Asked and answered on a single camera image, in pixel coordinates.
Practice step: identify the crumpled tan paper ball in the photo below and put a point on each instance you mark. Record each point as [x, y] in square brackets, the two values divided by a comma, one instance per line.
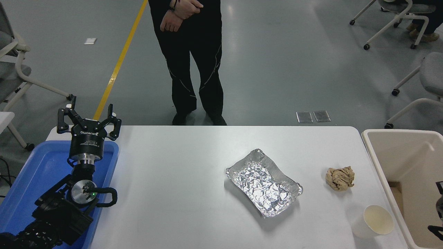
[340, 178]

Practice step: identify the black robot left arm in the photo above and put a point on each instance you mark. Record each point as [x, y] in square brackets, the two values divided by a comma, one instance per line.
[59, 214]

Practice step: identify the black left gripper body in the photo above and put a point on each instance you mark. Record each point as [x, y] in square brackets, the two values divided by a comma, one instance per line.
[86, 143]

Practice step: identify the white paper cup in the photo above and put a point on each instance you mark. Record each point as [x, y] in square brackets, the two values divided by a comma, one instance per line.
[375, 221]

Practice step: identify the blue plastic tray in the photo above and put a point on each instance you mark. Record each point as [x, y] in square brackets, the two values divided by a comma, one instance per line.
[38, 169]

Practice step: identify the standing person's left hand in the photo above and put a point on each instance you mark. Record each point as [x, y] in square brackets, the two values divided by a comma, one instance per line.
[171, 22]

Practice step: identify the standing person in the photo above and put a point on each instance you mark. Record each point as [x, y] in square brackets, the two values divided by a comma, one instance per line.
[193, 58]

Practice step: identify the metal floor plate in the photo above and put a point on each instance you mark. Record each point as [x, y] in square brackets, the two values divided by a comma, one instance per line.
[322, 116]
[304, 117]

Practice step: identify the crumpled foil tray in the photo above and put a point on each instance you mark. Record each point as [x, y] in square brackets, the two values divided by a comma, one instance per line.
[263, 183]

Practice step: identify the white side table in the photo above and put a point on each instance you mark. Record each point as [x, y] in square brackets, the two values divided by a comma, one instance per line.
[5, 119]

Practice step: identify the large pale bin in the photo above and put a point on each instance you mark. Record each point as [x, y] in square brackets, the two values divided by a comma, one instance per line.
[408, 162]

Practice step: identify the seated person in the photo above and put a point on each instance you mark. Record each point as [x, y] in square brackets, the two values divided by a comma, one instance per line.
[427, 26]

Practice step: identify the standing person's right hand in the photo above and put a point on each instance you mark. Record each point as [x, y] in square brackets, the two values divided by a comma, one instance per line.
[187, 8]

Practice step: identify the grey white office chair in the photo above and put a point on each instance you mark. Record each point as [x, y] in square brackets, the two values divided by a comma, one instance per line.
[398, 15]
[10, 74]
[432, 74]

